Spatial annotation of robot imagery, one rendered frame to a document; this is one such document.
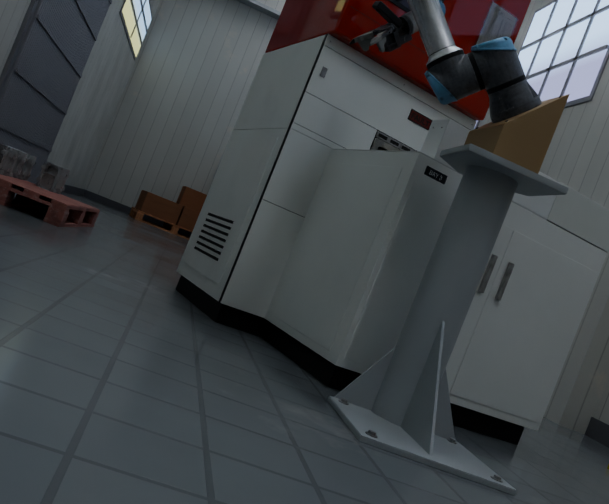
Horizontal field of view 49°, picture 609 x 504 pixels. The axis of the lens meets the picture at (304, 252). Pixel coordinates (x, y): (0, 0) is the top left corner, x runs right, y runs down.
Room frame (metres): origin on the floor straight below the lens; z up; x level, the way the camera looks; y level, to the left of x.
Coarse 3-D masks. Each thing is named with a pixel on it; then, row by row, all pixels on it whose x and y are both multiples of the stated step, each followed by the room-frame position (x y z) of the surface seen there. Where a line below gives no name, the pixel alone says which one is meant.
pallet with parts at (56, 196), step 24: (0, 144) 4.45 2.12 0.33; (0, 168) 4.46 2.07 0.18; (24, 168) 4.93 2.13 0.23; (48, 168) 4.93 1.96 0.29; (0, 192) 3.99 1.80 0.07; (24, 192) 4.01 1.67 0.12; (48, 192) 4.63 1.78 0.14; (48, 216) 4.03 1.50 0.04; (72, 216) 4.55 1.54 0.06; (96, 216) 5.14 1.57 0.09
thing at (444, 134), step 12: (444, 120) 2.21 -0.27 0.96; (432, 132) 2.25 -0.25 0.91; (444, 132) 2.19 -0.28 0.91; (456, 132) 2.21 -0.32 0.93; (468, 132) 2.23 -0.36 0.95; (432, 144) 2.22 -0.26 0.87; (444, 144) 2.20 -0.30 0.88; (456, 144) 2.22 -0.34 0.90; (432, 156) 2.20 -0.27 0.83; (552, 180) 2.41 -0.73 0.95; (528, 204) 2.39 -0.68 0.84; (540, 204) 2.41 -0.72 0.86; (552, 204) 2.43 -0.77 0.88
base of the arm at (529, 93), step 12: (504, 84) 1.95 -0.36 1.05; (516, 84) 1.95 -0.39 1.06; (528, 84) 1.97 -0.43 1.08; (492, 96) 1.99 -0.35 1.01; (504, 96) 1.96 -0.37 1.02; (516, 96) 1.94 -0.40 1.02; (528, 96) 1.94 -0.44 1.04; (492, 108) 2.00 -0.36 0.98; (504, 108) 1.97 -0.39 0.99; (516, 108) 1.94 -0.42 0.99; (528, 108) 1.94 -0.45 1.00; (492, 120) 2.02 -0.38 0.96
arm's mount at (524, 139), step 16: (560, 96) 1.92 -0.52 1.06; (528, 112) 1.89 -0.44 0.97; (544, 112) 1.89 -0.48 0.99; (560, 112) 1.91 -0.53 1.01; (480, 128) 2.03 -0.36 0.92; (496, 128) 1.91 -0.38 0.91; (512, 128) 1.88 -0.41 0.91; (528, 128) 1.89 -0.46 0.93; (544, 128) 1.90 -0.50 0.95; (464, 144) 2.08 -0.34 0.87; (480, 144) 1.97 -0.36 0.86; (496, 144) 1.87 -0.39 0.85; (512, 144) 1.88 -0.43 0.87; (528, 144) 1.89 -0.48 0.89; (544, 144) 1.90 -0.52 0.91; (512, 160) 1.89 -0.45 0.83; (528, 160) 1.90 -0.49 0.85
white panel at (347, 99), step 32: (320, 64) 2.64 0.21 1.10; (352, 64) 2.70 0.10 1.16; (320, 96) 2.66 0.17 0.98; (352, 96) 2.72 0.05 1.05; (384, 96) 2.78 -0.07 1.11; (416, 96) 2.85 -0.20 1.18; (320, 128) 2.69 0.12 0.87; (352, 128) 2.75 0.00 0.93; (384, 128) 2.81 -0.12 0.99; (416, 128) 2.87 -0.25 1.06
